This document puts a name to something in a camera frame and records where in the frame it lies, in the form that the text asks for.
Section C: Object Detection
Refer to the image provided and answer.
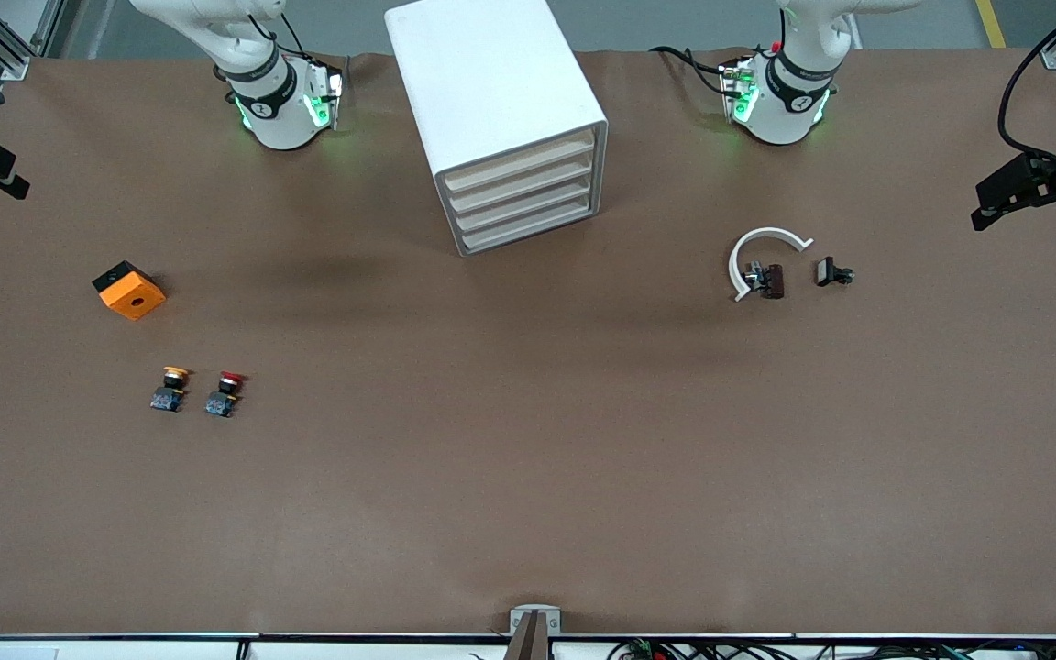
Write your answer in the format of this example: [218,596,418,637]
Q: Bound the red push button switch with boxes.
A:
[205,370,249,419]

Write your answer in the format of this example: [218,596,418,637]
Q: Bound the orange black button box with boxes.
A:
[93,261,167,322]

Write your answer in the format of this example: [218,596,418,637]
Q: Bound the brown table mat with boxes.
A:
[0,48,1056,638]

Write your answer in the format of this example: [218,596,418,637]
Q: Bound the yellow push button switch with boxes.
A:
[150,366,193,413]

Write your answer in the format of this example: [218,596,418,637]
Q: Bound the white half-ring pipe clamp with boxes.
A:
[729,226,814,303]

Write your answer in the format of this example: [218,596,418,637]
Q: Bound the white table edge rail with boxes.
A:
[0,632,1056,660]

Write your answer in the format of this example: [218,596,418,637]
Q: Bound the tangled black cables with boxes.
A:
[606,637,1056,660]

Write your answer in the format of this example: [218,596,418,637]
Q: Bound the grey metal bracket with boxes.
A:
[510,605,562,635]

